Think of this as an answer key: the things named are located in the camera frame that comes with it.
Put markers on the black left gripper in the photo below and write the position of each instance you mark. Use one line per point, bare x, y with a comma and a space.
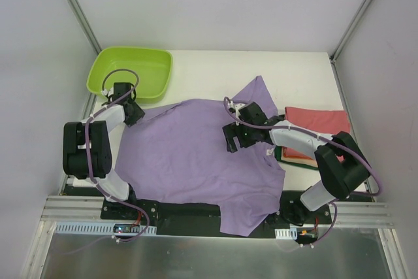
134, 114

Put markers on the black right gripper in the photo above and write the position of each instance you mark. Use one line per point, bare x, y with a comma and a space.
232, 136

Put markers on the purple t shirt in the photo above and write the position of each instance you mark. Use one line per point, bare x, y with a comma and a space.
178, 154

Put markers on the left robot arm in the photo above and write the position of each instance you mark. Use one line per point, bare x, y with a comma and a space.
87, 154

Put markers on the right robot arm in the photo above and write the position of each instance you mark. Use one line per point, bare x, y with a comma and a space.
341, 164

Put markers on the folded green t shirt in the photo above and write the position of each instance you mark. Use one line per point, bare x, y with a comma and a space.
294, 163

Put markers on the green plastic basin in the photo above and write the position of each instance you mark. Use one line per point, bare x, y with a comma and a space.
152, 66

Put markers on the folded orange t shirt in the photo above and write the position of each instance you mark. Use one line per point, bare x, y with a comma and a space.
291, 154

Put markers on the folded pink t shirt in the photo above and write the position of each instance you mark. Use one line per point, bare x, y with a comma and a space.
321, 121

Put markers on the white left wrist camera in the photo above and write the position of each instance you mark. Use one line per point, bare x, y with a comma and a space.
107, 92

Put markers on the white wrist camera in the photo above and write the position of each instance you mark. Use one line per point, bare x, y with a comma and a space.
107, 92
233, 107

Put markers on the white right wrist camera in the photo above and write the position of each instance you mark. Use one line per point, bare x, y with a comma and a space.
233, 107

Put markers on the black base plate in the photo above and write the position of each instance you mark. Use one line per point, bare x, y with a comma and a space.
201, 220

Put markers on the right white cable duct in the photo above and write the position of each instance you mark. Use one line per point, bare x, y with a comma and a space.
286, 234

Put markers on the white cable duct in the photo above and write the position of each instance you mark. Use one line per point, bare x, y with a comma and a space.
286, 234
97, 228

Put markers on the left white cable duct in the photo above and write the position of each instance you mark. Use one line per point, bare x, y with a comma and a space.
97, 228

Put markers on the aluminium frame rail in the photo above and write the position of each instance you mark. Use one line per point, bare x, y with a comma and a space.
61, 208

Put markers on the left aluminium corner post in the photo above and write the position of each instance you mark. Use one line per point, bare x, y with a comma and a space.
85, 25

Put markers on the aluminium corner post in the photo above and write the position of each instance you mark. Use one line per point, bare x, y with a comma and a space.
85, 25
354, 23

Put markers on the right aluminium corner post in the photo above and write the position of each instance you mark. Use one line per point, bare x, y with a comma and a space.
354, 23

